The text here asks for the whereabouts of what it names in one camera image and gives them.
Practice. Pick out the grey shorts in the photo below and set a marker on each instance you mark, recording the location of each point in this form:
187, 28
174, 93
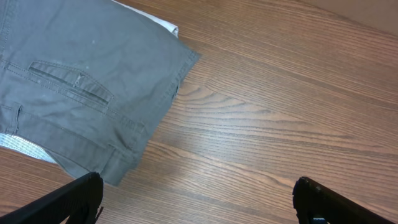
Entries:
87, 81

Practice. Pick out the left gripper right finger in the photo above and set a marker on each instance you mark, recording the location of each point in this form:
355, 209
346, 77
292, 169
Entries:
315, 203

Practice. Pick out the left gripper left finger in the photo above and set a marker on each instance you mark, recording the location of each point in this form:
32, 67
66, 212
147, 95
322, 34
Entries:
78, 202

